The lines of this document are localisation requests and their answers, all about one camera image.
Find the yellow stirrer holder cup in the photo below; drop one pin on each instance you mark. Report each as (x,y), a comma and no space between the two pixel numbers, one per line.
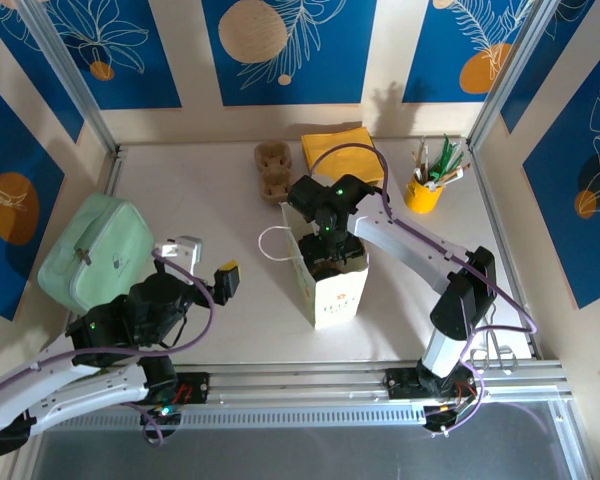
(422,197)

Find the mint green zip pouch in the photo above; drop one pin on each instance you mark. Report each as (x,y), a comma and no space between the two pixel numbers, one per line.
(105,235)

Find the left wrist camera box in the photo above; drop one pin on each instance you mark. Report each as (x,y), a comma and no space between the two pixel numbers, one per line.
(182,250)

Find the white paper takeout bag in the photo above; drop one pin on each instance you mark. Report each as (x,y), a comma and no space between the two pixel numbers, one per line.
(335,305)

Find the green plastic stirrer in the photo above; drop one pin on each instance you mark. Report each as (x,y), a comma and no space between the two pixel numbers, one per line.
(439,155)
(449,161)

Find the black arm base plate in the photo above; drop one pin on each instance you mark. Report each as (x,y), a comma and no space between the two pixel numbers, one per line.
(197,387)
(400,384)

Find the aluminium corner post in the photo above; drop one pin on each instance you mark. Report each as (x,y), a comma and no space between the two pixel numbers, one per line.
(510,70)
(70,80)

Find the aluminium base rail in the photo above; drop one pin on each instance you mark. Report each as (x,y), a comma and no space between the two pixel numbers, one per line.
(300,380)

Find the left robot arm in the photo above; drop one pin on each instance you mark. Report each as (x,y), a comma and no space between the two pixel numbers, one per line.
(80,395)

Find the black controller board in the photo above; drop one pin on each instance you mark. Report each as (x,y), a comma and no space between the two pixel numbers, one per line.
(160,420)
(447,417)

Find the stack of yellow napkins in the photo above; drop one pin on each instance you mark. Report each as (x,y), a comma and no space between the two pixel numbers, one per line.
(320,142)

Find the wooden stir stick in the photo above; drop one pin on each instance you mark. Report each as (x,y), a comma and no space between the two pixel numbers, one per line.
(421,155)

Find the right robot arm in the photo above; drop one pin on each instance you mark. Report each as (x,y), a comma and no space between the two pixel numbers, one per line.
(405,240)

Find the stack of pulp cup carriers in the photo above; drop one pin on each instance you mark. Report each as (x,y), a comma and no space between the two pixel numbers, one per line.
(275,170)

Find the paper wrapped stir stick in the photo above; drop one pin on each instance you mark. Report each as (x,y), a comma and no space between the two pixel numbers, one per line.
(455,174)

